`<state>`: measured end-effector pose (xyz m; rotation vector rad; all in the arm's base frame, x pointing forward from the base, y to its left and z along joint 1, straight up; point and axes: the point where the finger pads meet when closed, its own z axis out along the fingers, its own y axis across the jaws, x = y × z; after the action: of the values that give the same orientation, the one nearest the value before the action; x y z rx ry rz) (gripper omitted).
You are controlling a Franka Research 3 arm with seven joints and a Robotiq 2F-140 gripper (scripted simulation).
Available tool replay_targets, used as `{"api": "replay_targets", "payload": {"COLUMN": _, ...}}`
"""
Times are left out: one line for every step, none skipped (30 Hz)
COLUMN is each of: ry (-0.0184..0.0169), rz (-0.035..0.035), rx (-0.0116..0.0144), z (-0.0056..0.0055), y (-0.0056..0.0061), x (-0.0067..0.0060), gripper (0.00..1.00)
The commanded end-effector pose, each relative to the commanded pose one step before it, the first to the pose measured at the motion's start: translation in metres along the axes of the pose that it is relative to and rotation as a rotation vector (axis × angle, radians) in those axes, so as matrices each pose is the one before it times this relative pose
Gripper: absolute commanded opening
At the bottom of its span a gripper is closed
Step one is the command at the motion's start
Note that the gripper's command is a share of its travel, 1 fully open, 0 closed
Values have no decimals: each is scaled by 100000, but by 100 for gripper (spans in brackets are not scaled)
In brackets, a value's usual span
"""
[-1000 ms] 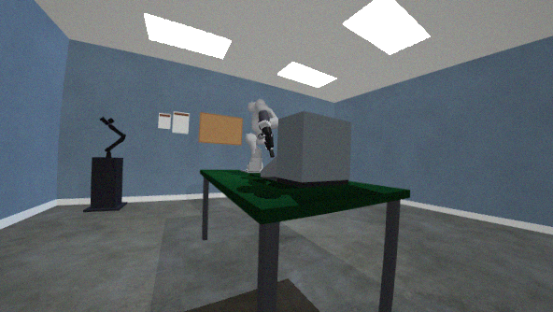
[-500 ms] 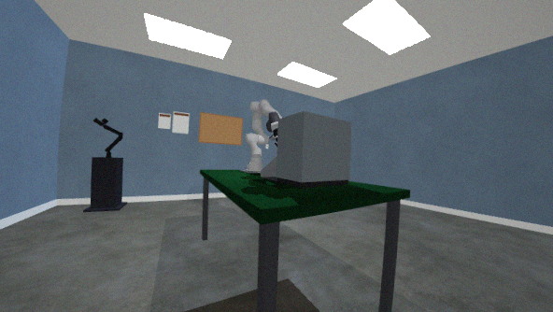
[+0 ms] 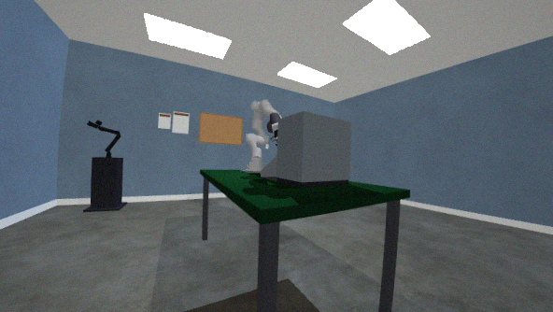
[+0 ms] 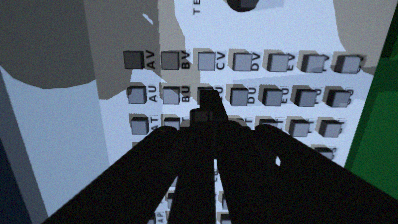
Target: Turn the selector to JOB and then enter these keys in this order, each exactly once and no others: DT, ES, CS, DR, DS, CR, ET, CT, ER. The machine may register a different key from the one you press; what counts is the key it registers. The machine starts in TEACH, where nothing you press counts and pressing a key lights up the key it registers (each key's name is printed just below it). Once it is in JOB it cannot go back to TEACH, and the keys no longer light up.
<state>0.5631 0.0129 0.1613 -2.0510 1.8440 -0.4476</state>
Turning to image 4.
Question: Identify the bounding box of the light blue keypad machine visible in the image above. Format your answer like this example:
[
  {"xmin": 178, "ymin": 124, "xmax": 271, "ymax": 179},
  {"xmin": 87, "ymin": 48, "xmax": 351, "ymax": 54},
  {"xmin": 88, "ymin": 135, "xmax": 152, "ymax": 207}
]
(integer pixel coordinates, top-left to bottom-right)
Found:
[{"xmin": 0, "ymin": 0, "xmax": 398, "ymax": 224}]

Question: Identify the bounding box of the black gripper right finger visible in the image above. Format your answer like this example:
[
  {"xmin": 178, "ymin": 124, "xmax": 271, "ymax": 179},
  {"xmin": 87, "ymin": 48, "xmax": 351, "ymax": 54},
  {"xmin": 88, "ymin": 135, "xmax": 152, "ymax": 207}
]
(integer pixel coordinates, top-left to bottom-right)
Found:
[{"xmin": 208, "ymin": 90, "xmax": 398, "ymax": 224}]

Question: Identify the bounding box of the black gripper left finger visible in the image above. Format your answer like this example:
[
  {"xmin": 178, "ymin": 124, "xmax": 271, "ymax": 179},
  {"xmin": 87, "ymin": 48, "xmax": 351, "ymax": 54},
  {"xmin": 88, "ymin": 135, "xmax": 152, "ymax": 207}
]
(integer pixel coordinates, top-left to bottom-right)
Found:
[{"xmin": 41, "ymin": 90, "xmax": 217, "ymax": 224}]

